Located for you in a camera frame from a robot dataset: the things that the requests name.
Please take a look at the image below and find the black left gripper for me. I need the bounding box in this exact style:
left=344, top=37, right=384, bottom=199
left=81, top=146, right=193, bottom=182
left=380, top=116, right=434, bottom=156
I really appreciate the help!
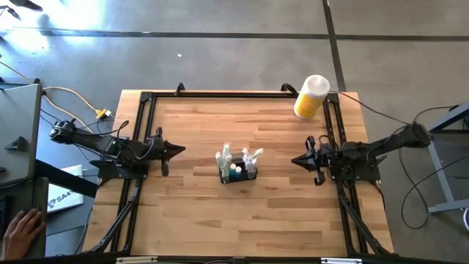
left=144, top=127, right=186, bottom=177

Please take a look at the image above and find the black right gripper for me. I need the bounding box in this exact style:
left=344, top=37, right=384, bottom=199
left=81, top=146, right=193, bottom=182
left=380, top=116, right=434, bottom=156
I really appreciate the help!
left=291, top=136, right=333, bottom=186

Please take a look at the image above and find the black diagonal beam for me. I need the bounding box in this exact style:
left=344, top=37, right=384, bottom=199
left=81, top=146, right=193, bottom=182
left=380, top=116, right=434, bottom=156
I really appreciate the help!
left=34, top=159, right=100, bottom=199

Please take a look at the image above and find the white printed sign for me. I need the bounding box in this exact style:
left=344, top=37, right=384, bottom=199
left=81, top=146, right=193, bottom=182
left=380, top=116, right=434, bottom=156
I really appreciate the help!
left=46, top=164, right=86, bottom=214

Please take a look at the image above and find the grey metal stand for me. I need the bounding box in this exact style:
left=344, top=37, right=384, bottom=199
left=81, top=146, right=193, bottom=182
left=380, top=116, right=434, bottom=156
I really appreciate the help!
left=426, top=102, right=469, bottom=216

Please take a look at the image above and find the grey side table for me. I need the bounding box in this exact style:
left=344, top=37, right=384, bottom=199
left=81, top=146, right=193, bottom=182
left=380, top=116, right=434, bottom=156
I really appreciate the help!
left=0, top=83, right=43, bottom=188

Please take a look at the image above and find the person's hand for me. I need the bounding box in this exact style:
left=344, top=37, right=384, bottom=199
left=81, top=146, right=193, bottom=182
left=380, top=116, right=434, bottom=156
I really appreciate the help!
left=1, top=208, right=47, bottom=261

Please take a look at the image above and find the black chair base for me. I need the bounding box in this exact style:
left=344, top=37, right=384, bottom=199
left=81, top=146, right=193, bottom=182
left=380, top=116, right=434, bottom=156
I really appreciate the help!
left=0, top=0, right=43, bottom=21

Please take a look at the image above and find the black wire caddy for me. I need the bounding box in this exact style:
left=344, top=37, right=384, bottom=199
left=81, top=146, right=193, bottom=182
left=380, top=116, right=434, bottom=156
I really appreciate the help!
left=218, top=157, right=258, bottom=184

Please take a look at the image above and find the black cable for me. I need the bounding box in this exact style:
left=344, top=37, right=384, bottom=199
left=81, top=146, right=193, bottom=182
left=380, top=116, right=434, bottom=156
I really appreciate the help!
left=329, top=89, right=417, bottom=128

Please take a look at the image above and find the black aluminium table frame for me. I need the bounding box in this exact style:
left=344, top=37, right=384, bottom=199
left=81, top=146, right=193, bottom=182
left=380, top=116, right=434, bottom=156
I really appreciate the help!
left=87, top=82, right=395, bottom=257

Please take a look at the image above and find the yellow cable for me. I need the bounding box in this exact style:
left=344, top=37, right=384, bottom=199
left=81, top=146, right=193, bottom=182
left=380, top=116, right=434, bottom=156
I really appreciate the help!
left=43, top=95, right=106, bottom=133
left=42, top=86, right=113, bottom=119

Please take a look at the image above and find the small black bracket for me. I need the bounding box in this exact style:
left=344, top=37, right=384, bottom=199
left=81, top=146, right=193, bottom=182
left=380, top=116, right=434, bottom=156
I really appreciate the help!
left=4, top=136, right=29, bottom=153

